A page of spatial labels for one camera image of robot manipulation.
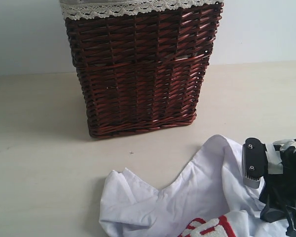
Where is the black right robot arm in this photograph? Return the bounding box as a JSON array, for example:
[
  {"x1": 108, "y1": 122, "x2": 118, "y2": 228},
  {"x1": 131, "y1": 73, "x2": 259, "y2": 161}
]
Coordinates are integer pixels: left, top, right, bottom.
[{"x1": 259, "y1": 139, "x2": 296, "y2": 237}]

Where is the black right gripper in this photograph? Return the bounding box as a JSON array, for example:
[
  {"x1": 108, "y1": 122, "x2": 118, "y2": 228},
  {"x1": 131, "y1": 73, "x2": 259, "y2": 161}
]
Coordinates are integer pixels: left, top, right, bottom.
[{"x1": 259, "y1": 145, "x2": 296, "y2": 237}]

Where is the dark brown wicker basket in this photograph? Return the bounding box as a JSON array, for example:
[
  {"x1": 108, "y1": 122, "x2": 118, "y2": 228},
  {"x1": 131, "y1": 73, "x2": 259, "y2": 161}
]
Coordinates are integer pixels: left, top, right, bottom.
[{"x1": 65, "y1": 0, "x2": 223, "y2": 139}]

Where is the cream lace basket liner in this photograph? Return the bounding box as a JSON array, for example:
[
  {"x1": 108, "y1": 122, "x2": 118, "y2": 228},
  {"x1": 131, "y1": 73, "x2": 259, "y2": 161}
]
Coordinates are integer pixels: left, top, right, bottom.
[{"x1": 59, "y1": 0, "x2": 223, "y2": 20}]

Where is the white t-shirt with red print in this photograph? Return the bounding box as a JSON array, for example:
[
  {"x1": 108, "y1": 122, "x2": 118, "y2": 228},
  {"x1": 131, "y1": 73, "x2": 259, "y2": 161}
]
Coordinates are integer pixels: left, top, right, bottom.
[{"x1": 99, "y1": 135, "x2": 288, "y2": 237}]

